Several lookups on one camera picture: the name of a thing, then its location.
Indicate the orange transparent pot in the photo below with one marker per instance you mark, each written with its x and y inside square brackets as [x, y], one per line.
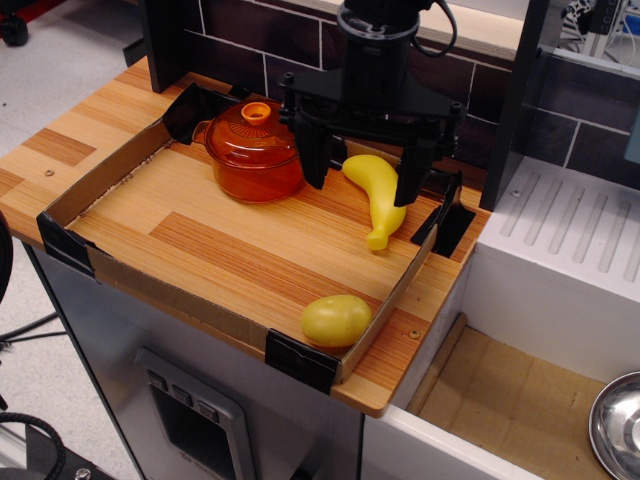
[259, 185]

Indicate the white toy sink unit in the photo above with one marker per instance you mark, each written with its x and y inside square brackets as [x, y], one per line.
[545, 314]

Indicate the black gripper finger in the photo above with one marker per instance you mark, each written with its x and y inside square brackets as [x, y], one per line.
[313, 143]
[413, 168]

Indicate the silver metal bowl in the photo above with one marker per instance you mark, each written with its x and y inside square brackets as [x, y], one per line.
[614, 427]

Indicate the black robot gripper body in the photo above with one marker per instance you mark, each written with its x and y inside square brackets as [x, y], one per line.
[373, 97]

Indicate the toy dishwasher front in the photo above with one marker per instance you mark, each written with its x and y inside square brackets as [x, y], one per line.
[189, 406]

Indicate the yellow toy potato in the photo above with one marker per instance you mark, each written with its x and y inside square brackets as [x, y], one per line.
[336, 321]

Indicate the orange transparent pot lid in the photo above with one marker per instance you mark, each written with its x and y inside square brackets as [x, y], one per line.
[248, 135]

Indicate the black caster wheel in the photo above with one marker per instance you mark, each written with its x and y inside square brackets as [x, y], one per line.
[14, 31]

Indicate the cardboard fence with black tape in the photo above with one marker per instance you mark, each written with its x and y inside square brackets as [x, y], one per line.
[151, 220]

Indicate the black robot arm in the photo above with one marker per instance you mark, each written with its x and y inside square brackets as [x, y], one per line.
[394, 18]

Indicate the yellow toy banana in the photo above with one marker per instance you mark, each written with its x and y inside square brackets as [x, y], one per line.
[379, 180]

